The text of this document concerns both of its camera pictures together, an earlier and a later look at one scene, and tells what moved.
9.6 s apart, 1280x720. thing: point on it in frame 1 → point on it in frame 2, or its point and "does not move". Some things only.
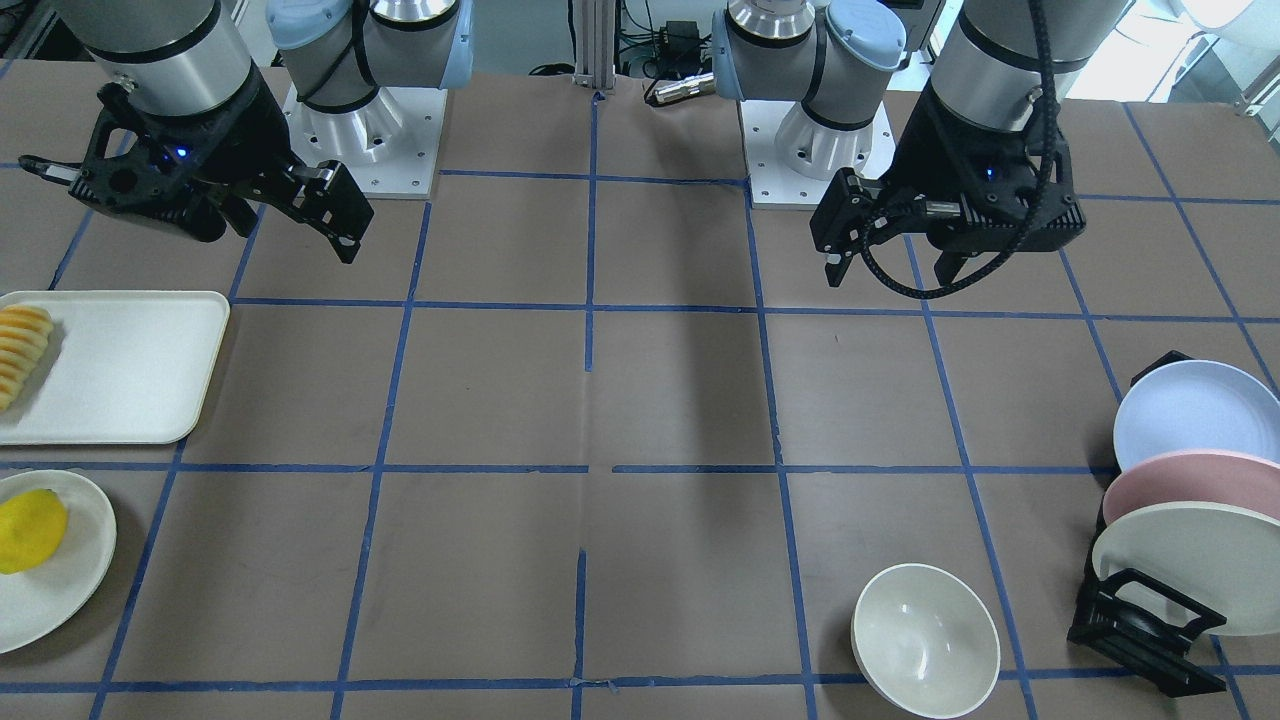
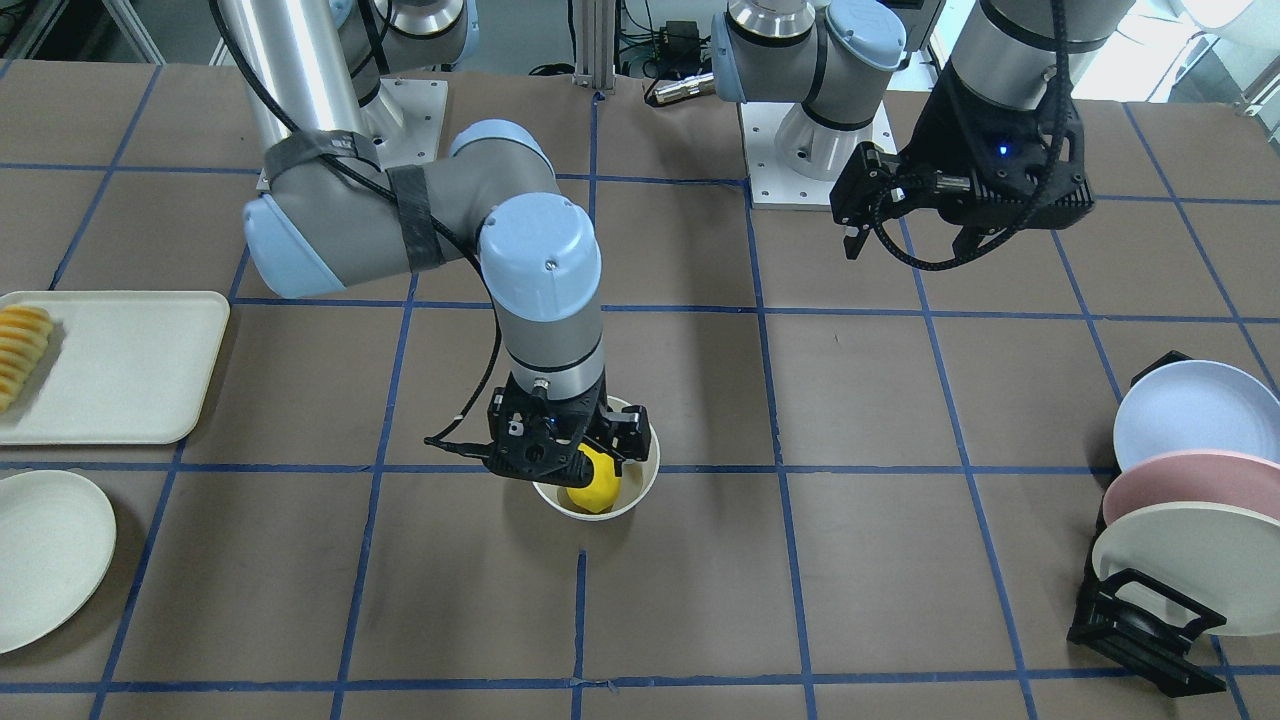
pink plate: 1182,476 does not move
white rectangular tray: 118,368 does not move
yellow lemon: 33,525 → 603,490
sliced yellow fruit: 24,332 does not move
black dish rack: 1139,621 does not move
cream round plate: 43,603 does not move
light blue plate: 1196,406 does not move
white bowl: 926,640 → 636,482
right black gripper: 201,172 → 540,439
